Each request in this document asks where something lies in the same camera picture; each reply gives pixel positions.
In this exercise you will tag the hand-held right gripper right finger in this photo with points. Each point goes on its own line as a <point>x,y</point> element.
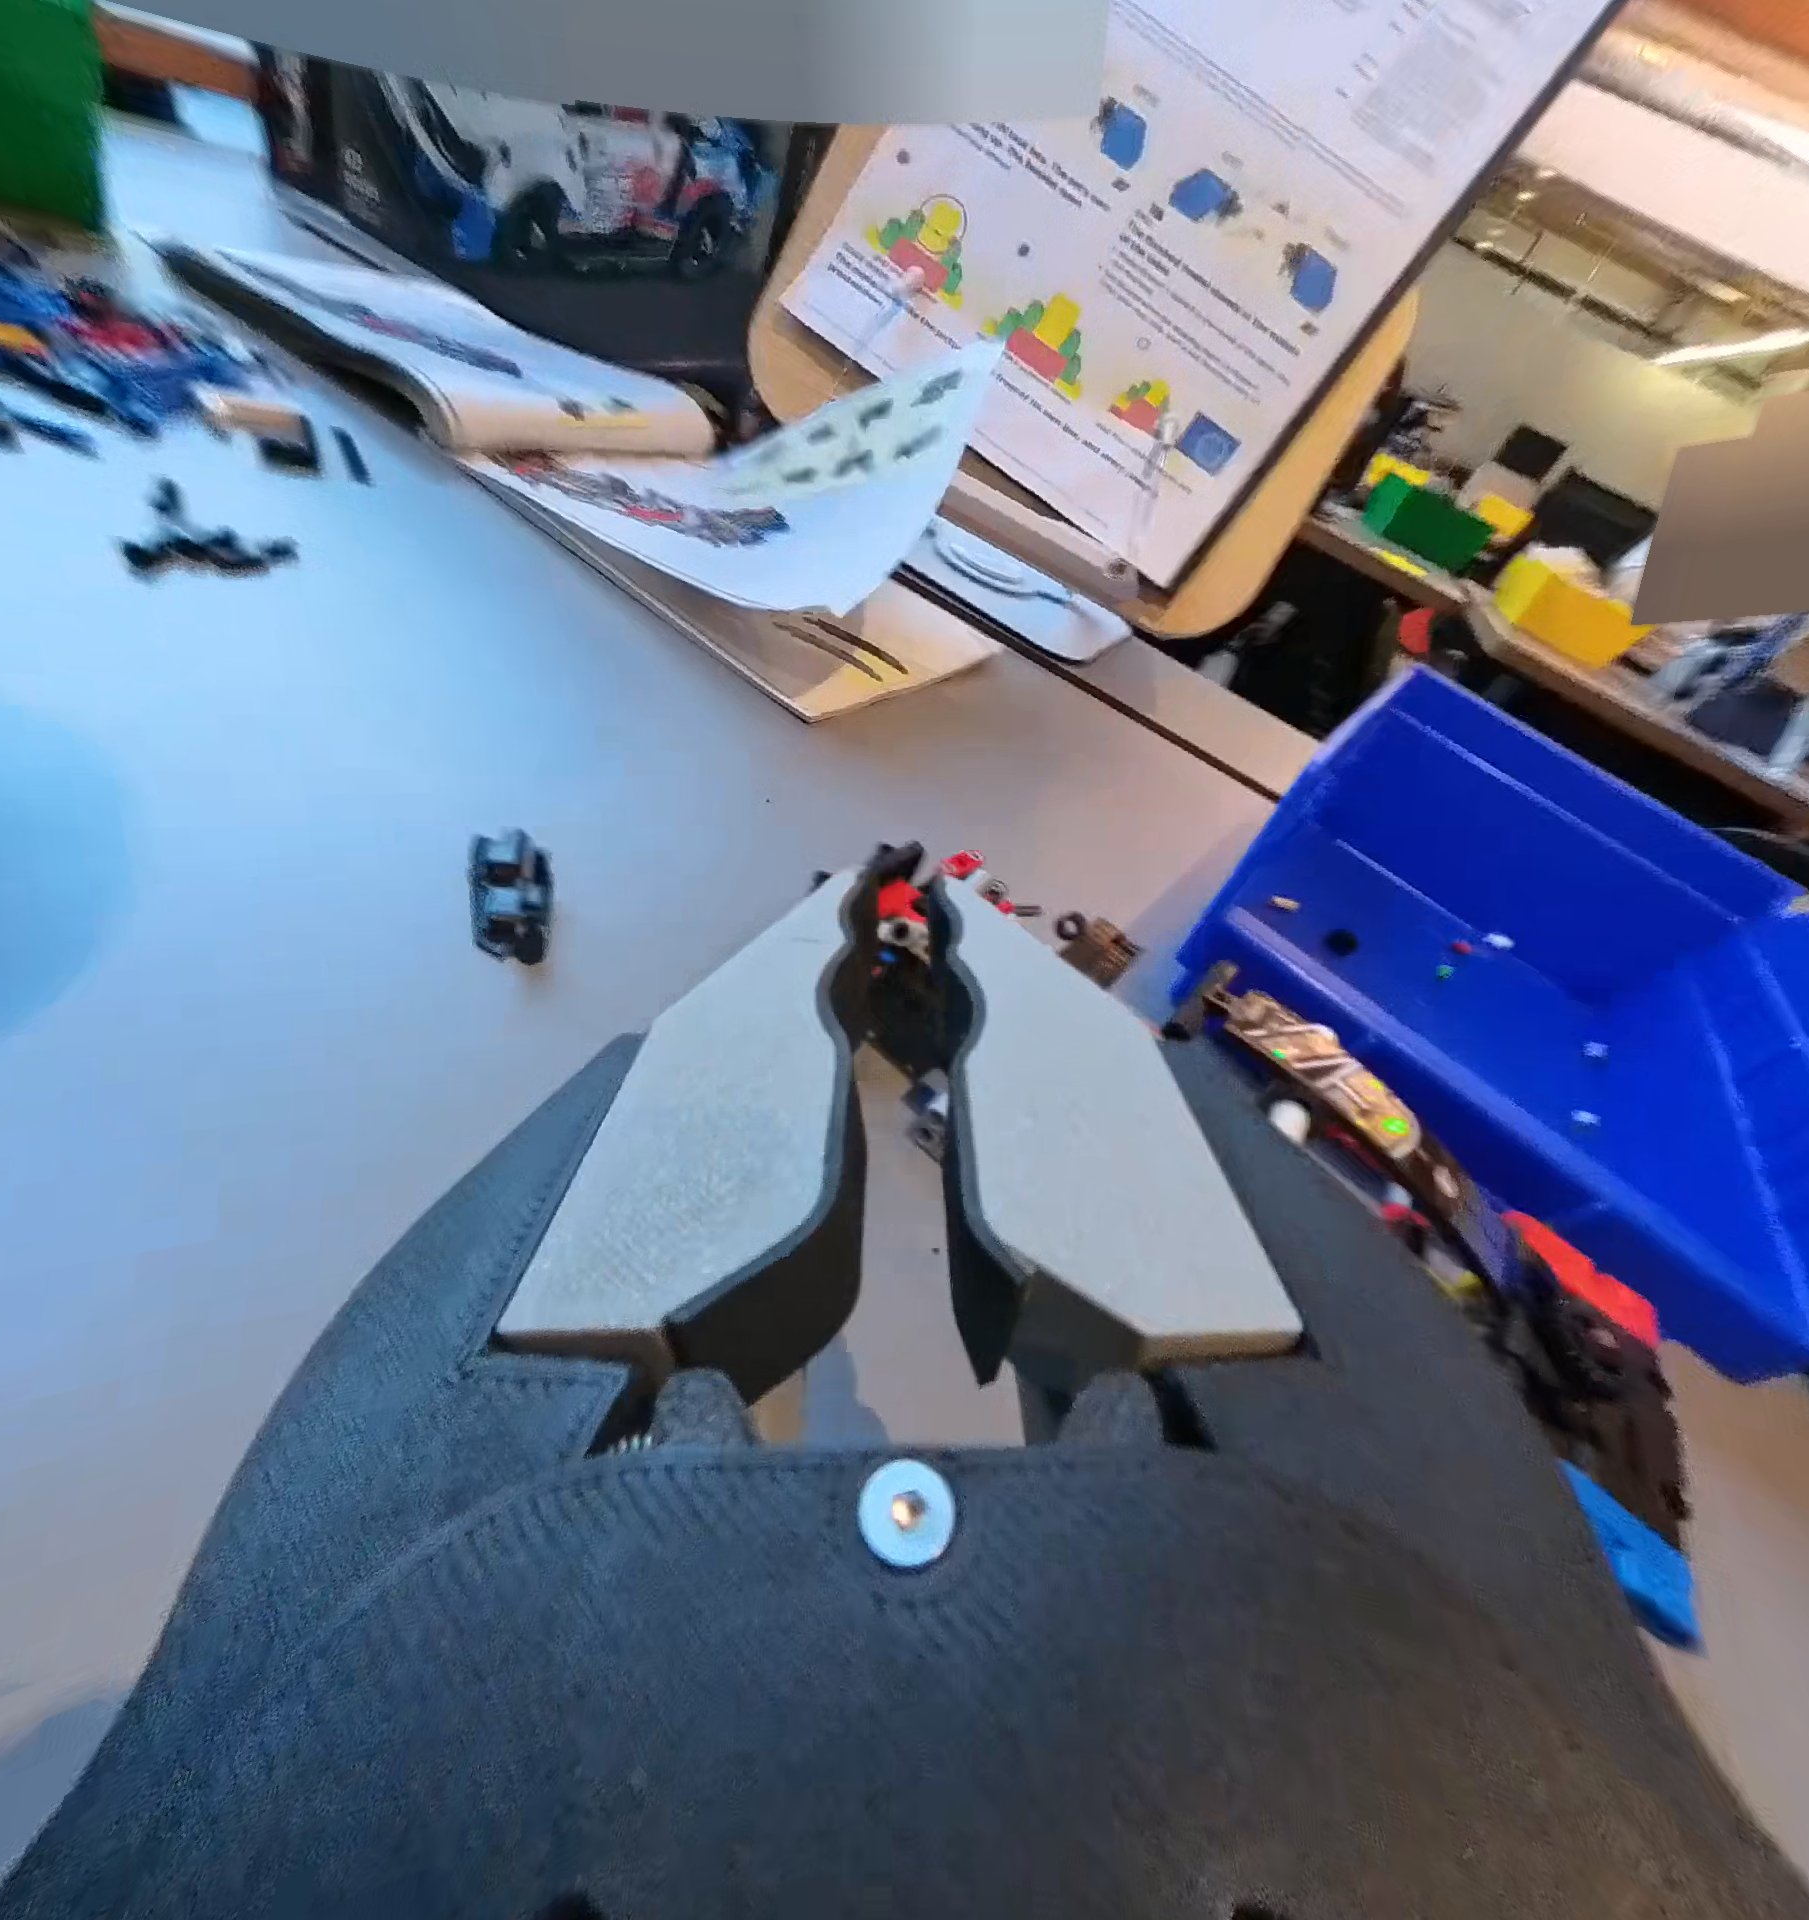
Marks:
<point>1113,1185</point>

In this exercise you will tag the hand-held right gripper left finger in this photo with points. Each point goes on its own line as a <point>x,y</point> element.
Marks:
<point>696,1185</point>

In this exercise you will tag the small black brick assembly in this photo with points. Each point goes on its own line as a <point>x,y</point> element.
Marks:
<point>512,901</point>

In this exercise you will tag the toy brick car model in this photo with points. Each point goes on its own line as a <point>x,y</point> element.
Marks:
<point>1564,1349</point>

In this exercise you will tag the building instruction booklet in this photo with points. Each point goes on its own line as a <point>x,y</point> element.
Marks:
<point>544,390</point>

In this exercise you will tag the pile of mixed toy bricks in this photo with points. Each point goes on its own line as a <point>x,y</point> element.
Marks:
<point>81,344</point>

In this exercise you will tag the blue plastic bin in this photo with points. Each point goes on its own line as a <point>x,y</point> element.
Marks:
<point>1596,1199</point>

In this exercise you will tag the white stand base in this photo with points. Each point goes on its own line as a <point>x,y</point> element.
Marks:
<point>1024,601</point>

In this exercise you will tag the background work table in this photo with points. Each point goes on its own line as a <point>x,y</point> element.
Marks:
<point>1564,682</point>

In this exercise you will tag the yellow storage bin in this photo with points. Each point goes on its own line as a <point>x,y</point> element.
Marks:
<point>1564,615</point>

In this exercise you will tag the small green storage bin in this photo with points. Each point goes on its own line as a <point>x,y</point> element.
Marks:
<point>1431,526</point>

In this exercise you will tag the cluster of black pins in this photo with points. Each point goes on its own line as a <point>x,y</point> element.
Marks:
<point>216,552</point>

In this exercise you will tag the black straight beam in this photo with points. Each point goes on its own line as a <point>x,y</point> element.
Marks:
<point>351,454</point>

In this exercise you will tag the black L-shaped beam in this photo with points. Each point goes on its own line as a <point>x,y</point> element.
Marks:
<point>292,447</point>

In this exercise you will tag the white L-shaped beam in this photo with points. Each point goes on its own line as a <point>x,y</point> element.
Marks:
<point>253,414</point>

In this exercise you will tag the printed instruction sheet board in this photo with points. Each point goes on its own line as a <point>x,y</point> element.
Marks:
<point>1221,270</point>

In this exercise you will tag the dark toy car set box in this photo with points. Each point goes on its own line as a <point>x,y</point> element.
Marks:
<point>544,195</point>

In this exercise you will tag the green plastic bin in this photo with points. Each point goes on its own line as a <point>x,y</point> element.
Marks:
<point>19,120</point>

